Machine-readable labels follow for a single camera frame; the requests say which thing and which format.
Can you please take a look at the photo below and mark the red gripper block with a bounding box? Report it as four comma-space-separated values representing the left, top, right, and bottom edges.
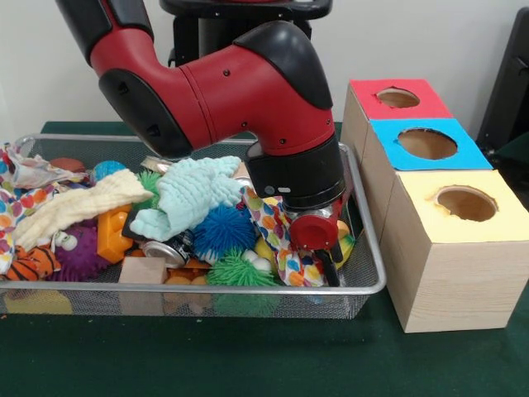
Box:
288, 207, 343, 289

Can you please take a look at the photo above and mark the colourful polka-dot cloth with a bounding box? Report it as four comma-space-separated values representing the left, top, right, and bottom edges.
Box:
242, 187, 333, 288

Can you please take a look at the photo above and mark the wooden box with three holes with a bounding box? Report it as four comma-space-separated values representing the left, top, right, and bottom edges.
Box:
341, 79, 529, 334

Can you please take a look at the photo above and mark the shallow clear mesh bin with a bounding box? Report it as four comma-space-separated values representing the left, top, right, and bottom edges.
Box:
0, 134, 387, 319

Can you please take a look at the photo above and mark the dark green tablecloth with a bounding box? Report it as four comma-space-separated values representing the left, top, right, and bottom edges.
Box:
0, 120, 529, 397

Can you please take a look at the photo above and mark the mint green knit cloth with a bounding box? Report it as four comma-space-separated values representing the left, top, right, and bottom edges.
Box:
130, 155, 245, 242

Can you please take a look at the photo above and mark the black drink can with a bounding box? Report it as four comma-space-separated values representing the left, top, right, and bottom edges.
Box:
139, 230, 195, 267

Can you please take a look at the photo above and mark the green spiky ball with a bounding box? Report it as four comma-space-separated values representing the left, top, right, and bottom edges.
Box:
136, 170, 161, 208

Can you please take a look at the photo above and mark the dark green side table cloth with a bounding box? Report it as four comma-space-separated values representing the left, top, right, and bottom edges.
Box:
494, 131, 529, 164

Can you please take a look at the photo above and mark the black floor stand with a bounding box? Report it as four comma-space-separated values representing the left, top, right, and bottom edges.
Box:
478, 7, 529, 158

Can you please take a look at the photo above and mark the cream cloth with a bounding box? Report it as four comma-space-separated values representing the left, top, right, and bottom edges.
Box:
12, 168, 154, 252

